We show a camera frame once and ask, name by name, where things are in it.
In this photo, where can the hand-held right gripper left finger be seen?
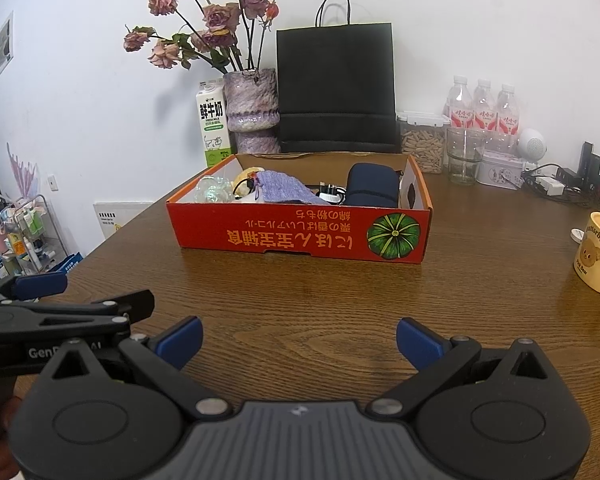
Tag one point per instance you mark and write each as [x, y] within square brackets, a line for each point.
[180, 340]

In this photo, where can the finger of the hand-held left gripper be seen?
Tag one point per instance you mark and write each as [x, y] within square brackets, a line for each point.
[125, 305]
[40, 285]

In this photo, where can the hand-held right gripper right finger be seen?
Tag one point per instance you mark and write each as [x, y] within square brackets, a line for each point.
[420, 342]

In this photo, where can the clear plastic bag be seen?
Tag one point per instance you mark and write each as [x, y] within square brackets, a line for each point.
[215, 191]

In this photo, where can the red cardboard box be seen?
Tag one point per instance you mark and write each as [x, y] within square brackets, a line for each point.
[305, 235]

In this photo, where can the navy zip case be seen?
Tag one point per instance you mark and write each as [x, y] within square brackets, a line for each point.
[370, 185]

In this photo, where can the yellow white plush sheep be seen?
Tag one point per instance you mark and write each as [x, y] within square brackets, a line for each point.
[245, 175]

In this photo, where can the purple cloth pouch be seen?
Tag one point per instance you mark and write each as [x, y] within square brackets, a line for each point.
[280, 187]

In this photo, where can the wooden desktop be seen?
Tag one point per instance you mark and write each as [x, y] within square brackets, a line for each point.
[330, 300]

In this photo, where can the person's left hand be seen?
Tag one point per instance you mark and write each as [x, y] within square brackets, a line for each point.
[0, 460]

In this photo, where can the clear drinking glass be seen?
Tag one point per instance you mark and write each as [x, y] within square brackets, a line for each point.
[465, 160]

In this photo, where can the small white disc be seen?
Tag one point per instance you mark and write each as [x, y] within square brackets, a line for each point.
[576, 234]

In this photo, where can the clear container of seeds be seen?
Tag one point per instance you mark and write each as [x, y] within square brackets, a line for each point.
[422, 147]

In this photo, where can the yellow bear mug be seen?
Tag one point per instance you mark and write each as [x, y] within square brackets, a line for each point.
[597, 257]

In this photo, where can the white green milk carton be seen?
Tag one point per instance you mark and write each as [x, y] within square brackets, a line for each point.
[214, 125]

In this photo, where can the white round speaker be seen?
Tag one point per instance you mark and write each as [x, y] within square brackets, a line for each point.
[532, 146]

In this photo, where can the purple ceramic vase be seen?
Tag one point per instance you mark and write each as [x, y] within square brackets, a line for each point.
[252, 110]

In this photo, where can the clear water bottle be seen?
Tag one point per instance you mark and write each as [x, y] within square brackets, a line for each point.
[509, 112]
[484, 110]
[459, 107]

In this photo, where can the black paper bag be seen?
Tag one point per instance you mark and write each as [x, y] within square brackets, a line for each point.
[337, 85]

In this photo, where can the dried pink roses bouquet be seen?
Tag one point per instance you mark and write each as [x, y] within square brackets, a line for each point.
[220, 20]

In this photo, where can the white wall socket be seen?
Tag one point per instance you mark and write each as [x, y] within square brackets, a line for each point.
[53, 182]

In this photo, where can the pink wall decoration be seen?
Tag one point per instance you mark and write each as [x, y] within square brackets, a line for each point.
[22, 172]

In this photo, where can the wall picture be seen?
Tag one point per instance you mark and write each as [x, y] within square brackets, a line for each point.
[3, 42]

